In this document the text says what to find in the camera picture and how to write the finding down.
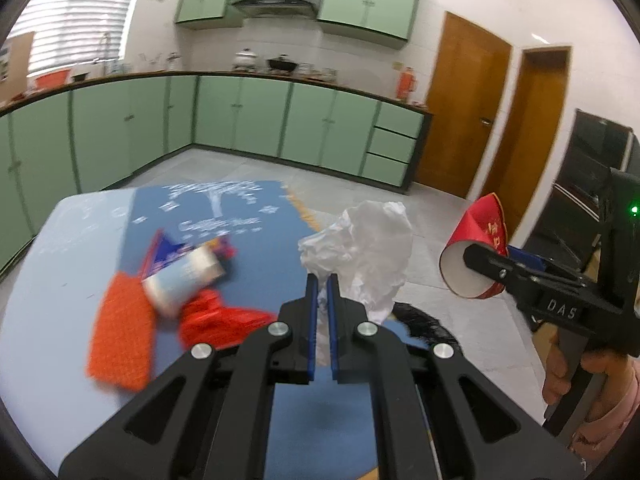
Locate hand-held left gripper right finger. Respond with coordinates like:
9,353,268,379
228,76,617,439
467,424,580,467
327,275,584,480

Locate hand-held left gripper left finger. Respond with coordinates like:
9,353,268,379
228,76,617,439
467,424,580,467
57,274,321,480

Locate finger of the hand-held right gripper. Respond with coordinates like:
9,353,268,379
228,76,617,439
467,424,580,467
507,245,552,273
462,242,548,303

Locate red paper cup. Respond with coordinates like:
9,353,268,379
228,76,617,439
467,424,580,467
439,194,510,301

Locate white tissue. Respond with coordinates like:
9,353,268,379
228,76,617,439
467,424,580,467
297,201,413,376

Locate trash bin with black bag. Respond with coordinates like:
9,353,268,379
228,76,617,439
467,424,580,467
390,302,463,356

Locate person's right forearm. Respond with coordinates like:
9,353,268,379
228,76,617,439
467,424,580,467
570,360,640,466

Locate person's right hand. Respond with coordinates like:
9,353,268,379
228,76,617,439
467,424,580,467
541,337,638,407

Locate red plastic bag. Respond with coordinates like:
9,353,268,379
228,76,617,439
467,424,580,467
177,287,277,352

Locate blue tree print table mat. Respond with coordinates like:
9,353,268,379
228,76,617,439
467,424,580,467
117,179,431,480

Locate black glass cabinet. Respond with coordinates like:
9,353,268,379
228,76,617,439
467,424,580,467
522,108,636,331

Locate plain wooden door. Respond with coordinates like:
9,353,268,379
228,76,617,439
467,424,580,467
482,46,572,246

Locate green cabinet drawer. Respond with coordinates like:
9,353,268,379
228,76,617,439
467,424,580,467
361,152,413,187
372,102,426,138
366,127,418,163

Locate blue red snack wrapper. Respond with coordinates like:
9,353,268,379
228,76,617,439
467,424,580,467
140,230,237,281

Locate orange woven cloth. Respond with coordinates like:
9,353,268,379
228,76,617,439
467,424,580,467
86,272,157,392

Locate red thermos flask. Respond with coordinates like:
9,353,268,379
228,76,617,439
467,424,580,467
396,66,417,101

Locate row of green base cabinets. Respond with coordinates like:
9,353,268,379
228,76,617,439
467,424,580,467
0,72,433,281

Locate black range hood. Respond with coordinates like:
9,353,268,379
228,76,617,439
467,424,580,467
231,0,318,20

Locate white window blind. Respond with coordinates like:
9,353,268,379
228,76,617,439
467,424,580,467
10,0,151,73

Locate wooden cutting board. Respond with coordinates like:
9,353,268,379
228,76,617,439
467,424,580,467
0,31,37,103

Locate wooden door with handle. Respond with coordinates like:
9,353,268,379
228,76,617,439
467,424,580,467
415,11,513,198

